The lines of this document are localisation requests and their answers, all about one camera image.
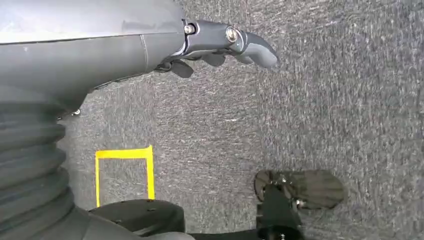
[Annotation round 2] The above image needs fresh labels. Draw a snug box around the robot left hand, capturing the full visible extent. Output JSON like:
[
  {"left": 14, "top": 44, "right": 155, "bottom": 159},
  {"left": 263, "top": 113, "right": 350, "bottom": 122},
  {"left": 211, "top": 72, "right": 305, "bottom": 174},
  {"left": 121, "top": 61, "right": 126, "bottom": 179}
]
[{"left": 0, "top": 0, "right": 279, "bottom": 115}]

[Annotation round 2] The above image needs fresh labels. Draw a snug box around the narrow yellow floor tape rectangle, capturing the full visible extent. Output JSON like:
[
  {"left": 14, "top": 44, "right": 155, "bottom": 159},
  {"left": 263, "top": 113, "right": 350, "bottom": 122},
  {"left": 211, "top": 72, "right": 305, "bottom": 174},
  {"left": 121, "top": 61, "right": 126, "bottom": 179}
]
[{"left": 95, "top": 145, "right": 156, "bottom": 209}]

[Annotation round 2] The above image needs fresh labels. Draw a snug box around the robot black leg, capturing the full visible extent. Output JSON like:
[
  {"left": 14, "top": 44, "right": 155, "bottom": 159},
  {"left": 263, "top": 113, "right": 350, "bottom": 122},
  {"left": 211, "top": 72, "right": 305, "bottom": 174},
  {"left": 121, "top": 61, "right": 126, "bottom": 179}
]
[{"left": 88, "top": 198, "right": 186, "bottom": 238}]

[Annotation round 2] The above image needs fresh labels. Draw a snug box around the robot black foot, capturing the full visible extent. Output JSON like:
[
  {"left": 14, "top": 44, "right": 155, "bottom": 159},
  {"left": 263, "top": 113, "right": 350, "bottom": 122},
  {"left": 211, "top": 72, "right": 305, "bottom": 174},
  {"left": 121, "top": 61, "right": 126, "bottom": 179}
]
[{"left": 254, "top": 168, "right": 346, "bottom": 240}]

